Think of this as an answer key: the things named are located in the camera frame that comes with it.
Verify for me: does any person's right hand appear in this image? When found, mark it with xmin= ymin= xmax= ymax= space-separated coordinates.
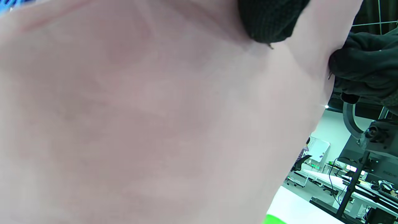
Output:
xmin=328 ymin=26 xmax=398 ymax=115

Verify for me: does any person's left hand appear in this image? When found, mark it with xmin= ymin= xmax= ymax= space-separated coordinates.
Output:
xmin=238 ymin=0 xmax=311 ymax=44

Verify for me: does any pink paper stack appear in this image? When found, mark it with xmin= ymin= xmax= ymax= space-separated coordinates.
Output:
xmin=0 ymin=0 xmax=364 ymax=224

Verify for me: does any white board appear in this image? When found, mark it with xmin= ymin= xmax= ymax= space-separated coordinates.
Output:
xmin=308 ymin=136 xmax=331 ymax=163

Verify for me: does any green plastic bowl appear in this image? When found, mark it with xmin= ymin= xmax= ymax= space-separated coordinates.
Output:
xmin=262 ymin=214 xmax=288 ymax=224

